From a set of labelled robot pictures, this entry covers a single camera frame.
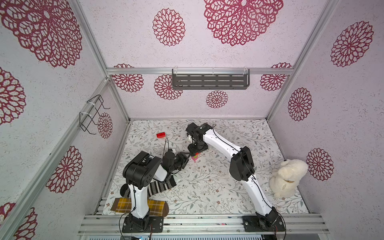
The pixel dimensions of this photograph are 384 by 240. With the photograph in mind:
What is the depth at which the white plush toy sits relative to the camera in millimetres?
731

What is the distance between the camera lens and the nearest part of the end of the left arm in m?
0.78

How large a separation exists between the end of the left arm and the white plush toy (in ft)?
1.66
